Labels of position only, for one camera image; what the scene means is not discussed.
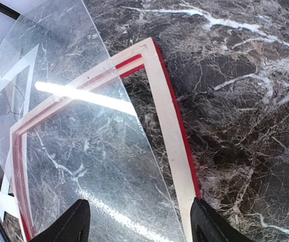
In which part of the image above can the clear acrylic sheet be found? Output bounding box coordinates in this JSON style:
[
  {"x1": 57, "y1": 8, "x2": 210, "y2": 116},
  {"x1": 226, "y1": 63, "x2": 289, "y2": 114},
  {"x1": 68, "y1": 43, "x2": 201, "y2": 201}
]
[{"x1": 0, "y1": 1, "x2": 185, "y2": 241}]

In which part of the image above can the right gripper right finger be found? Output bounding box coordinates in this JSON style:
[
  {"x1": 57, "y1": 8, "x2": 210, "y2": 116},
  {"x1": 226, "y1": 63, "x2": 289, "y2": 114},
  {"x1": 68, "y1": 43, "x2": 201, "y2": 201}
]
[{"x1": 190, "y1": 197, "x2": 250, "y2": 242}]

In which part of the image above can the white photo mat border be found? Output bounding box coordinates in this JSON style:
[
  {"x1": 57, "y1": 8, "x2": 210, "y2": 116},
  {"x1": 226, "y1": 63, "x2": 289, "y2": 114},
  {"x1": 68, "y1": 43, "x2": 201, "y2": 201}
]
[{"x1": 0, "y1": 42, "x2": 40, "y2": 218}]

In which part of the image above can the wooden picture frame red edge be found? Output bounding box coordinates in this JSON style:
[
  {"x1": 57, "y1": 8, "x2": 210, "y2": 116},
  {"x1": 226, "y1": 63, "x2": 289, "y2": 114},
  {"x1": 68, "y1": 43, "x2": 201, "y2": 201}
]
[{"x1": 10, "y1": 38, "x2": 200, "y2": 241}]

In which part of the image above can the left black corner post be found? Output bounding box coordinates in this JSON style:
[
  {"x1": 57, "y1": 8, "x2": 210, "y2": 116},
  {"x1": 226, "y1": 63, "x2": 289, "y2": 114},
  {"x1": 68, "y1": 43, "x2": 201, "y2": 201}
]
[{"x1": 0, "y1": 3, "x2": 21, "y2": 20}]

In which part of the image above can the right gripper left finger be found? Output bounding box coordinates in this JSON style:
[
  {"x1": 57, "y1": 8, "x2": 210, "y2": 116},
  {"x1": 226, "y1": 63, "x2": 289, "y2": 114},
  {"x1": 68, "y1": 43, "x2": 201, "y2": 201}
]
[{"x1": 31, "y1": 199, "x2": 91, "y2": 241}]

